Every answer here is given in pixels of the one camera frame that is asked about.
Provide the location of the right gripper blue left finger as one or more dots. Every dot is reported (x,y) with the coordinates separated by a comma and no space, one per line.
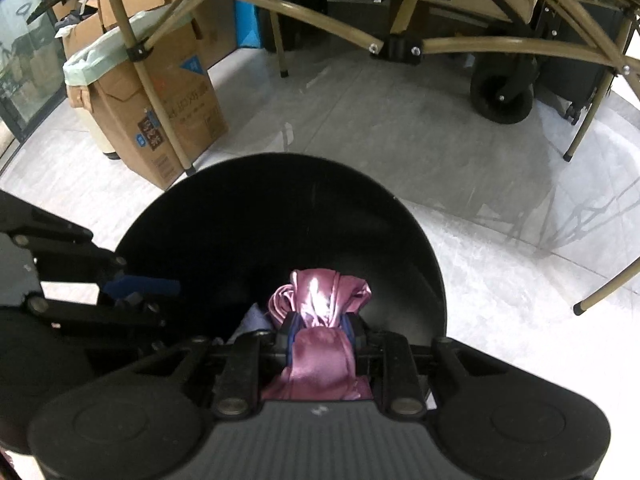
(286,336)

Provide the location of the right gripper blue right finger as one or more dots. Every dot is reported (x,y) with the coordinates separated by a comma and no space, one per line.
(357,334)

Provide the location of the pink satin cloth bag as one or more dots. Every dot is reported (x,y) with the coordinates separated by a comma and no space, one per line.
(323,366)

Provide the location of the black round trash bin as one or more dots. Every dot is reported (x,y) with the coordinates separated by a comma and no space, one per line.
(234,232)

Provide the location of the cardboard box with green liner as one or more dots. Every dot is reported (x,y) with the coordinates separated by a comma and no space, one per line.
(101,79)

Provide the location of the black wagon wheel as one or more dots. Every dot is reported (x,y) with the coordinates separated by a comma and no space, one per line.
(502,87)

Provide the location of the tan slatted folding table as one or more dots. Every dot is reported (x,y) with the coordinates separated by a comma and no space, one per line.
(592,32)

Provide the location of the large cardboard boxes with clothes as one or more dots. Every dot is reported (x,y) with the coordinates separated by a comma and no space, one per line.
(215,26)

